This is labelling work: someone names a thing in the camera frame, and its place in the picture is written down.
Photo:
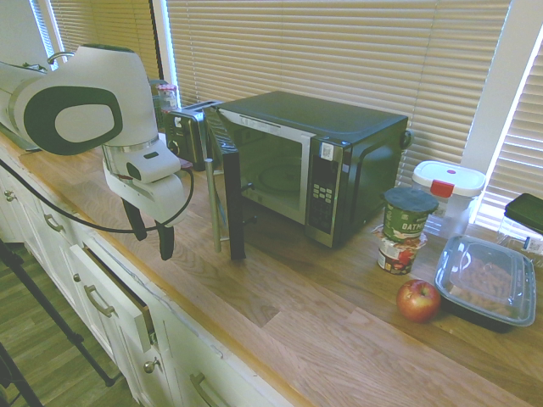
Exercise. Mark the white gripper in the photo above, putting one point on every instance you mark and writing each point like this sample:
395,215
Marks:
161,199

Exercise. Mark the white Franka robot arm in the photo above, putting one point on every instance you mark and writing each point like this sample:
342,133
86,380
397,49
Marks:
85,80

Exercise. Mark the black steel microwave body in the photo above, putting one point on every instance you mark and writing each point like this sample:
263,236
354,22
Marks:
339,169

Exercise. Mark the white open drawer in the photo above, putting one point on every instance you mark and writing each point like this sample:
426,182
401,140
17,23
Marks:
114,292

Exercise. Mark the white kitchen cabinet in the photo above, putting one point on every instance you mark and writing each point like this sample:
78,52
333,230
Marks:
51,263

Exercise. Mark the black silver toaster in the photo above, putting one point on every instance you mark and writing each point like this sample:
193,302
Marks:
186,131

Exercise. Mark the glass jar with red lid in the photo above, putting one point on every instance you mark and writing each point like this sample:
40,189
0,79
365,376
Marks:
167,96

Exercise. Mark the narrow beige window blind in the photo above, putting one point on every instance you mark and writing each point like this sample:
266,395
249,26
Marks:
110,29
519,161

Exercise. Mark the red white oatmeal cup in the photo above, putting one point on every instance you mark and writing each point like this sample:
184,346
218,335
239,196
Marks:
399,256

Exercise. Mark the green oatmeal cup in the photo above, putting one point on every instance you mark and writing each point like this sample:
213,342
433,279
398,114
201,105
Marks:
407,216

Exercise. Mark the wide beige window blind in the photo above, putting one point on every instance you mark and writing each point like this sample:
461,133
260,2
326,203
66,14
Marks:
339,55

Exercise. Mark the red apple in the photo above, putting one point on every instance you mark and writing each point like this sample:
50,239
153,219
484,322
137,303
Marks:
418,301

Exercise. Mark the clear container white red lid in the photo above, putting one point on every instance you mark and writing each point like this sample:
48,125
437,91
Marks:
454,191

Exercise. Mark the black food container clear lid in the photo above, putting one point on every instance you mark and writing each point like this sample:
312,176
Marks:
488,284

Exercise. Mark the flat black lid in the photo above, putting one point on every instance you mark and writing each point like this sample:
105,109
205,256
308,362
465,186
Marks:
526,212

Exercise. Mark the black-lidded clear container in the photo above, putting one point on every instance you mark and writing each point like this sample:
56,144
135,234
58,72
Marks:
528,243

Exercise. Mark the black camera tripod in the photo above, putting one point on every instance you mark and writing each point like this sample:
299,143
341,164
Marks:
25,280

